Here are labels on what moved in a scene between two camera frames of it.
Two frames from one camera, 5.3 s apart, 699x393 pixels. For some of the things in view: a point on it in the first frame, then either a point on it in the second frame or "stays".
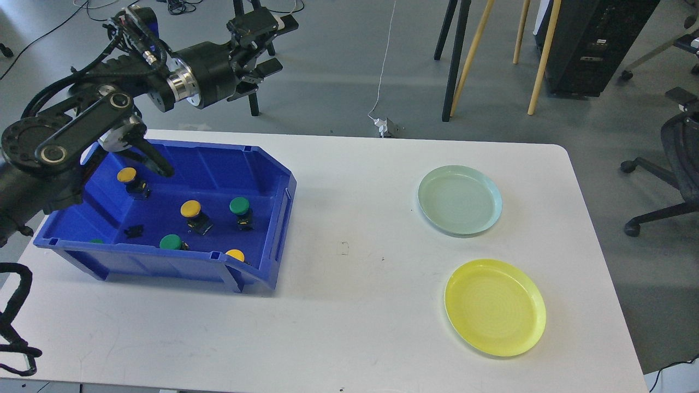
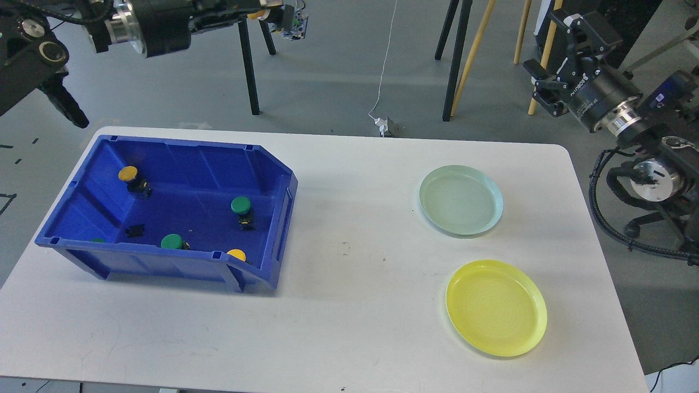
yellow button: (191, 210) to (285, 19)
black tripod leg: (456, 53) stays
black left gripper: (209, 71) to (164, 26)
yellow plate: (495, 307) stays
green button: (240, 207) stays
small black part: (134, 231) stays
